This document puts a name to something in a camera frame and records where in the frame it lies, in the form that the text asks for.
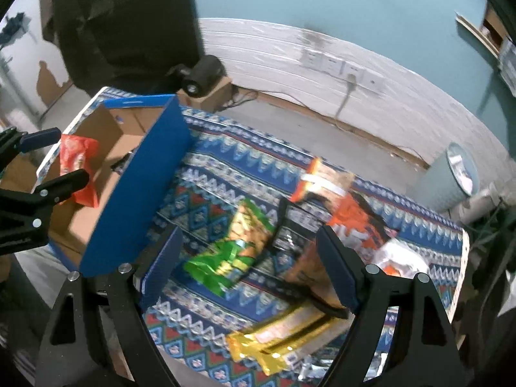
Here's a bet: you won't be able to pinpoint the grey plug cable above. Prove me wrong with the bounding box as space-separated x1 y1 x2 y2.
336 74 357 119

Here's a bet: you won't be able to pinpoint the dark green plant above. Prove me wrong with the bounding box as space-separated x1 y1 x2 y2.
455 193 516 331

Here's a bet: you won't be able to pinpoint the white pipe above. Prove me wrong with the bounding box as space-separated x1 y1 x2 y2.
457 187 509 224

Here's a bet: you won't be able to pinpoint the black snack packet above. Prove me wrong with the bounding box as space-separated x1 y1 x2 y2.
272 199 323 259

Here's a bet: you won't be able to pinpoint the white orange snack packet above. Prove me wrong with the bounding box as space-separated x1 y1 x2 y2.
369 238 430 279

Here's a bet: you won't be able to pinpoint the dark curtain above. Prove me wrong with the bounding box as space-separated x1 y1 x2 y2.
38 0 202 93

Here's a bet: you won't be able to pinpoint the blue cardboard box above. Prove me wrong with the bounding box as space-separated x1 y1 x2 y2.
36 86 194 279

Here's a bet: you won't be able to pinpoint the white door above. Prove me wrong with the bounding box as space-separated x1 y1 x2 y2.
0 0 75 117

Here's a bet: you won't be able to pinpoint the brown snack packet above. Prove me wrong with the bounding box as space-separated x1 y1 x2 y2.
284 244 349 319

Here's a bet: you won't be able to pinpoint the small cardboard box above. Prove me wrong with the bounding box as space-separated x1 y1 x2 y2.
177 76 234 111

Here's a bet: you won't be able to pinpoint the blue patterned blanket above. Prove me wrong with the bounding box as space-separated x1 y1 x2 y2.
36 86 470 387

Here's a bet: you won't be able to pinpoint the green snack packet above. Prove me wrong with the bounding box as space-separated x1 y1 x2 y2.
183 199 279 297

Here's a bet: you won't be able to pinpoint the wooden wall shelf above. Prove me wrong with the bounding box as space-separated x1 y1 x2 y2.
455 2 516 73

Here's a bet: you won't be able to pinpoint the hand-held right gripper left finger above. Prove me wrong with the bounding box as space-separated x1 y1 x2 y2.
34 226 184 387

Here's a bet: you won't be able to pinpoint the black floor cables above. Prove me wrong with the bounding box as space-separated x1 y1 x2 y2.
220 86 259 111

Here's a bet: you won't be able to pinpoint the large orange snack packet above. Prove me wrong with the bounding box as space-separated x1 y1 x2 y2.
326 193 400 263

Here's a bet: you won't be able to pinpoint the black security camera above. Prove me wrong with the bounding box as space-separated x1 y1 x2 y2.
167 54 226 97

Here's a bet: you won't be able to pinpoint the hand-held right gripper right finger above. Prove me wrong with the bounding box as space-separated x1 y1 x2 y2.
316 225 472 387

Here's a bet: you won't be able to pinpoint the black umbrella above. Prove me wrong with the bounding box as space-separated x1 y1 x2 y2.
0 12 33 47

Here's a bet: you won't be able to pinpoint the red snack packet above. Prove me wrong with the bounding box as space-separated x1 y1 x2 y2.
60 135 99 208

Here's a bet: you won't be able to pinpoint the white roll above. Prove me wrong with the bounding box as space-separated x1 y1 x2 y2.
8 107 35 134

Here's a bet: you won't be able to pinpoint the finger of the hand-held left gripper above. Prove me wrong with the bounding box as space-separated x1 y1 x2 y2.
0 127 62 178
0 168 90 255

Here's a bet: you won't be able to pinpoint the pale green trash bin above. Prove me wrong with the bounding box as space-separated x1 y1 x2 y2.
415 142 480 214

